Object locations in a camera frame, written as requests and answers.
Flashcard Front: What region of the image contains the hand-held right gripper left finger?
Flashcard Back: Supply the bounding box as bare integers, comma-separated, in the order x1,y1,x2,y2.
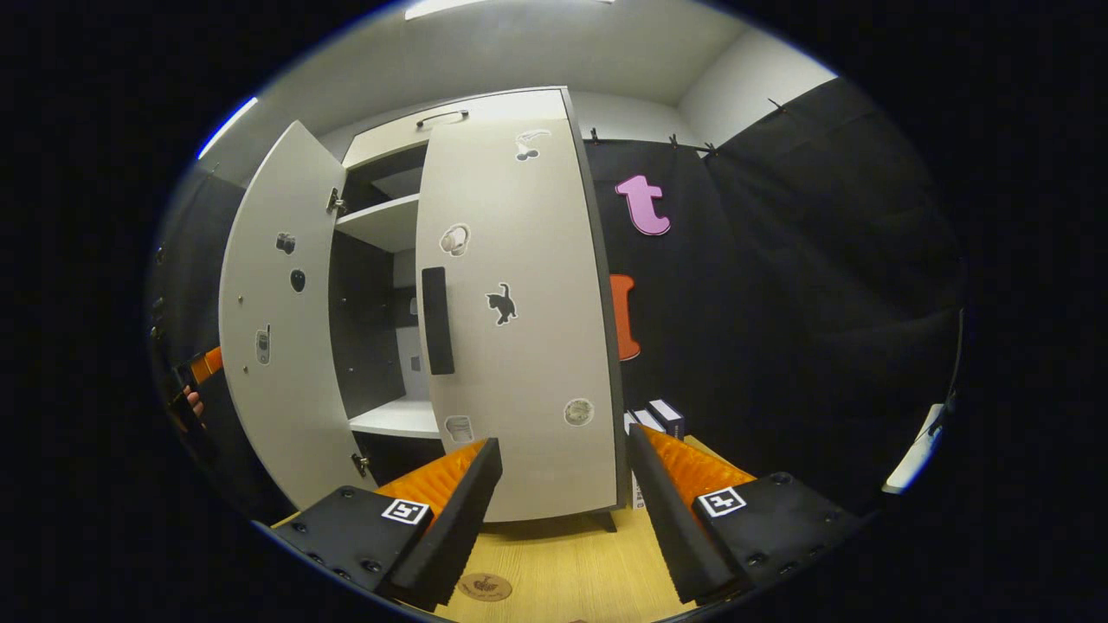
273,437,503,611

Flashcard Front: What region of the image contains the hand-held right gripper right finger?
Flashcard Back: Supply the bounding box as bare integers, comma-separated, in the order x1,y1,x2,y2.
629,422,866,605

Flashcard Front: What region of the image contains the round wooden coaster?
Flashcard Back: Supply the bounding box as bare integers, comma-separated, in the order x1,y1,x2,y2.
457,573,513,603

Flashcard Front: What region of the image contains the white cabinet door with hinges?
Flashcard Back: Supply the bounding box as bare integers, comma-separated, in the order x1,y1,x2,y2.
218,121,375,511

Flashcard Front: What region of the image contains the white cabinet with shelves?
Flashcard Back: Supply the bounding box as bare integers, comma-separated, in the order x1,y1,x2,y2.
329,87,628,533

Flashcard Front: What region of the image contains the long ceiling tube light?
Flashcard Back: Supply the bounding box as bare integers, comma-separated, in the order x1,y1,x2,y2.
197,97,259,161

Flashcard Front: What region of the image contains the black backdrop cloth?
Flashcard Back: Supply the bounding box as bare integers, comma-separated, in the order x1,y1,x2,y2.
147,78,966,520

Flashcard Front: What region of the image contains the white side table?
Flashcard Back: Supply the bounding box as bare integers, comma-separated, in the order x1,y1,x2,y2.
883,402,946,496

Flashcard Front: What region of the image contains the white cabinet drawer front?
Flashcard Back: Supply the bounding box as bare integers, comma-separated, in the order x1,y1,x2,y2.
342,89,572,170

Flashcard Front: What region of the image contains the rectangular ceiling light panel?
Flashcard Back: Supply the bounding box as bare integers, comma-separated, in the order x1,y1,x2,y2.
405,0,615,20

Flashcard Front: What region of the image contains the white cabinet door black handle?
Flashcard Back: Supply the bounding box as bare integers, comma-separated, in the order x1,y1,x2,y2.
415,87,628,523

